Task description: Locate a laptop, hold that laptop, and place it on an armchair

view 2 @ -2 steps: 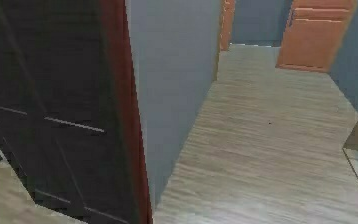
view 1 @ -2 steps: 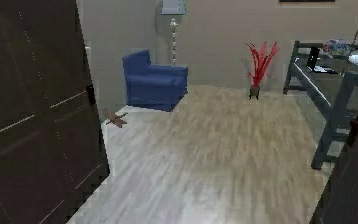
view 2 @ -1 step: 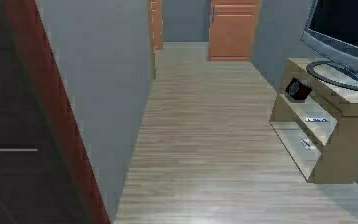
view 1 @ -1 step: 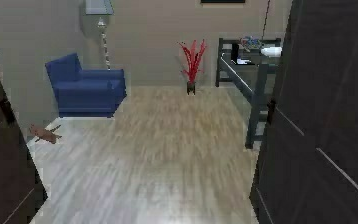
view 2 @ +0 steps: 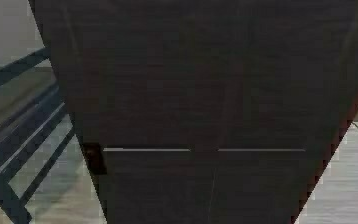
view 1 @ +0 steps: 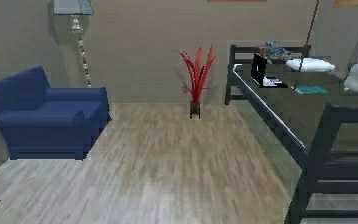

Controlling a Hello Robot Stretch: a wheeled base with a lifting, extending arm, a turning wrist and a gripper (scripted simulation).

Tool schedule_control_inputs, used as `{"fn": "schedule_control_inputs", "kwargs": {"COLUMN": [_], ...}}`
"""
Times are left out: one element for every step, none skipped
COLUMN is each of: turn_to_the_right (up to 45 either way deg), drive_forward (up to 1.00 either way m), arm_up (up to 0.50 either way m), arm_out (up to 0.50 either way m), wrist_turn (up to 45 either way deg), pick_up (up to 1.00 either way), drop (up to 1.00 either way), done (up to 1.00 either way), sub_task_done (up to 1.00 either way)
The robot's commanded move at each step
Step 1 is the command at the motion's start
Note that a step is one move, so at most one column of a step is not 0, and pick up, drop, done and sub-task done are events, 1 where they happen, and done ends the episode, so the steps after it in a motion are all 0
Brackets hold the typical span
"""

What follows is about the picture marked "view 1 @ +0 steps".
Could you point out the thin dark leaning pole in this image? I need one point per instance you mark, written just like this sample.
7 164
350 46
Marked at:
307 40

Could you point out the dark grey bed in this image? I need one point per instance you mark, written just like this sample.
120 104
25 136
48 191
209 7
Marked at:
307 113

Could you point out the blue green patterned lump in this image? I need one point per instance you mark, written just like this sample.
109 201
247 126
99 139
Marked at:
273 49

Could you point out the blue armchair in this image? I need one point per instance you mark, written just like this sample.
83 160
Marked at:
47 120

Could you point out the teal book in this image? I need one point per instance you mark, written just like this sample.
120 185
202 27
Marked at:
311 89

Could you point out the black laptop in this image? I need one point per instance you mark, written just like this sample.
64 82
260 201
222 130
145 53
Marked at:
259 70

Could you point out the red house plant dark pot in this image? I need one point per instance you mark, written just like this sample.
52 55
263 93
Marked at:
197 80

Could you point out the white pillow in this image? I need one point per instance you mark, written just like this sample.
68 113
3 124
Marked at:
310 64

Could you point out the yellow framed picture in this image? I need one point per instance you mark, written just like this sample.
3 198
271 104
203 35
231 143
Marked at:
352 2

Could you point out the silver floor lamp grey shade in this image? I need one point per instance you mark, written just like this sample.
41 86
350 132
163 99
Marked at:
77 23

